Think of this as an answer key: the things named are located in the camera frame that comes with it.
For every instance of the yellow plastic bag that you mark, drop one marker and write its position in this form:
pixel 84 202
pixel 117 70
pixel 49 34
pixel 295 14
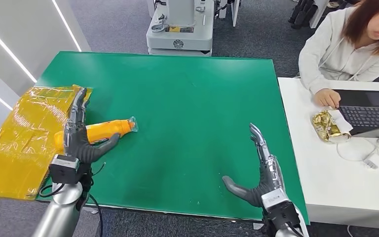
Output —
pixel 19 140

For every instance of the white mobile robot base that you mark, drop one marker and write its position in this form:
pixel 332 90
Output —
pixel 179 29

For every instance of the white desk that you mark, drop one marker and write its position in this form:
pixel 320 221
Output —
pixel 333 186

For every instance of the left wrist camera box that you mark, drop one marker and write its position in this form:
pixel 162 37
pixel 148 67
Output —
pixel 63 168

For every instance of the green table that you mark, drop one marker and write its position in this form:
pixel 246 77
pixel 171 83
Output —
pixel 183 114

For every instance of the white paper napkin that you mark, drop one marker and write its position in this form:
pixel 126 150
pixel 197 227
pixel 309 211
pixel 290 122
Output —
pixel 342 122

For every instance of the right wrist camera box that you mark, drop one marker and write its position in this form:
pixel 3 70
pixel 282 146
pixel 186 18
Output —
pixel 276 199

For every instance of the gold foil snack wrapper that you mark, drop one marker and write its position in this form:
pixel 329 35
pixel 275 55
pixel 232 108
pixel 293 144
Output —
pixel 322 126

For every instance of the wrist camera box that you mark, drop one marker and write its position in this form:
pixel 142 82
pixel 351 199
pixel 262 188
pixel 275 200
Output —
pixel 276 199
pixel 63 168

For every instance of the person's hand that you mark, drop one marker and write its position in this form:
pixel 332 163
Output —
pixel 326 97

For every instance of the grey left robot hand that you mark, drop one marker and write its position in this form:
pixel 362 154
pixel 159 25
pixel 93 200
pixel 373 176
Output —
pixel 78 144

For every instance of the person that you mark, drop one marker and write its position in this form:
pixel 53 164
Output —
pixel 333 55

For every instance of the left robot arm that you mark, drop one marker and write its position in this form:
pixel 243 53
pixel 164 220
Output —
pixel 58 212

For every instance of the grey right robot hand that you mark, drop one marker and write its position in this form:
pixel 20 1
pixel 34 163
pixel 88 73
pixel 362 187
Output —
pixel 264 183

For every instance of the dark grey laptop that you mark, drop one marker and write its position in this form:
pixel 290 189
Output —
pixel 369 116

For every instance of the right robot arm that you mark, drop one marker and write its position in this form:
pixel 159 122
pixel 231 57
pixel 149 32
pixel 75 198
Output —
pixel 286 233

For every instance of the white plug adapter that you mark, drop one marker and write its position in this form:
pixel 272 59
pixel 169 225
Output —
pixel 371 163

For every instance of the orange detergent bottle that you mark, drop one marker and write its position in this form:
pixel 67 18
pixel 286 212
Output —
pixel 107 129

